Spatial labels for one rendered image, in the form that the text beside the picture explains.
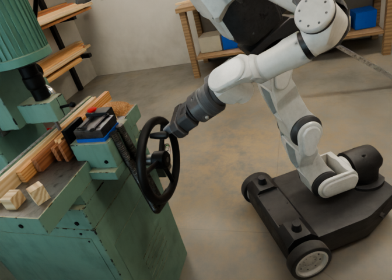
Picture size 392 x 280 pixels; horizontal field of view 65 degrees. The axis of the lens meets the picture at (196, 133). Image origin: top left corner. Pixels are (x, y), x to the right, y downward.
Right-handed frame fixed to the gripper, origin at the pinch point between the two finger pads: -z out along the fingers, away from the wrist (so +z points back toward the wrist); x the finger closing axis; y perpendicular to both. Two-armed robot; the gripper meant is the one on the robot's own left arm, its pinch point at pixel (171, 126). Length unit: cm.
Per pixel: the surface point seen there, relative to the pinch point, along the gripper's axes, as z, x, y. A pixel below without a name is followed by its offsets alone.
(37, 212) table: -25.3, -29.3, 16.2
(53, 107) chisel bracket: -26.2, 2.9, 28.0
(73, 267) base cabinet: -60, -24, -12
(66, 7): -186, 284, 78
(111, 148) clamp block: -13.6, -8.6, 9.7
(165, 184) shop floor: -97, 66, -65
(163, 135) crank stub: -1.9, -3.0, 0.9
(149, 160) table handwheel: -15.3, -2.0, -4.3
